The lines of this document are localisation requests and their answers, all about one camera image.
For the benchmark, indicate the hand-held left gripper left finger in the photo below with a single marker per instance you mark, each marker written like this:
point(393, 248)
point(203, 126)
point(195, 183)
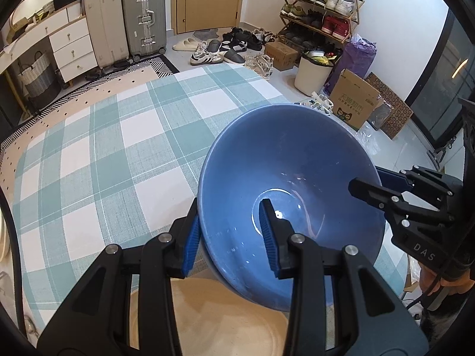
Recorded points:
point(191, 244)

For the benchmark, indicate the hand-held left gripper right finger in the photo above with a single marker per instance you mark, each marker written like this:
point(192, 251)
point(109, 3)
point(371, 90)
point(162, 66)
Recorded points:
point(269, 241)

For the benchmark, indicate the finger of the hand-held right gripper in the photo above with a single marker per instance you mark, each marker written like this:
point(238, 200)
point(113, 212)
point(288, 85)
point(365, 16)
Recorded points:
point(393, 180)
point(371, 191)

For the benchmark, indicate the blue bowl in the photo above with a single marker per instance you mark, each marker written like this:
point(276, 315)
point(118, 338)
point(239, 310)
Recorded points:
point(297, 155)

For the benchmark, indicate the cream plate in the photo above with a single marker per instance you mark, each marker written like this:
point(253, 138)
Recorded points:
point(222, 322)

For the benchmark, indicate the person's right hand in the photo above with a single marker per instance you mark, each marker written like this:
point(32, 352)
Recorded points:
point(428, 278)

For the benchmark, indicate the brown patterned doormat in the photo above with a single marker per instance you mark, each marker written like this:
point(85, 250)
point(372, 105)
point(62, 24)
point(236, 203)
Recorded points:
point(393, 107)

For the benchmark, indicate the cat print cardboard box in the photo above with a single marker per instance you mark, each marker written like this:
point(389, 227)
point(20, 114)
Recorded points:
point(352, 100)

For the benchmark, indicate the white green sneaker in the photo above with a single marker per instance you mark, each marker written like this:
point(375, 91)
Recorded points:
point(311, 98)
point(324, 105)

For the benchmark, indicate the dark glass door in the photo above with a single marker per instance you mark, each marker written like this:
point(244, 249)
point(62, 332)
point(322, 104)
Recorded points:
point(441, 81)

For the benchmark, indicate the teal white checked tablecloth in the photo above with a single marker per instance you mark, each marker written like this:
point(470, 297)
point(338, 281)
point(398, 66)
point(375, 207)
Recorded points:
point(111, 155)

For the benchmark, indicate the purple bag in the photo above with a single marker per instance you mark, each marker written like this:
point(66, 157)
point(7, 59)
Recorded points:
point(356, 63)

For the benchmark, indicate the white trash bin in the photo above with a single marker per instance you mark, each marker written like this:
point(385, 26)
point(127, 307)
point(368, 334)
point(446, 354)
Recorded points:
point(313, 76)

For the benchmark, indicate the small cardboard box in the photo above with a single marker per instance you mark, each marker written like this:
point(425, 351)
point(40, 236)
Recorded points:
point(280, 55)

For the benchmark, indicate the rows of shelved shoes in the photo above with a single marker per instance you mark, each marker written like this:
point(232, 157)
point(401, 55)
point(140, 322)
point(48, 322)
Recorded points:
point(334, 26)

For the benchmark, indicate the scattered shoes pile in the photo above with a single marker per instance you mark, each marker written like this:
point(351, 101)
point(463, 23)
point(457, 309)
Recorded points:
point(233, 48)

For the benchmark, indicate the woven basket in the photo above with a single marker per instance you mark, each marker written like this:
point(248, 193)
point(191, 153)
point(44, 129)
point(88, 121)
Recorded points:
point(37, 81)

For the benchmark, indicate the white vanity desk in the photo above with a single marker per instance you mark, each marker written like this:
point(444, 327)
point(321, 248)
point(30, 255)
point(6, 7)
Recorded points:
point(72, 50)

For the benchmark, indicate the silver suitcase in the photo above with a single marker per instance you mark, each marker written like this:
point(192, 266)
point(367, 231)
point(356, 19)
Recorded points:
point(143, 18)

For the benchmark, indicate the beige suitcase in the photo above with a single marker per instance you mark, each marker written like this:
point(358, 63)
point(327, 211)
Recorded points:
point(105, 26)

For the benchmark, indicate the wooden door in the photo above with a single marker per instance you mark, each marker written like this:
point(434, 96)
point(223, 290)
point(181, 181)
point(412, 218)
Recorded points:
point(207, 0)

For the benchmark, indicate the arched mirror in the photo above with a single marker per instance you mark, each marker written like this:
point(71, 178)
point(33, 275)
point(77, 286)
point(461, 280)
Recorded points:
point(22, 7)

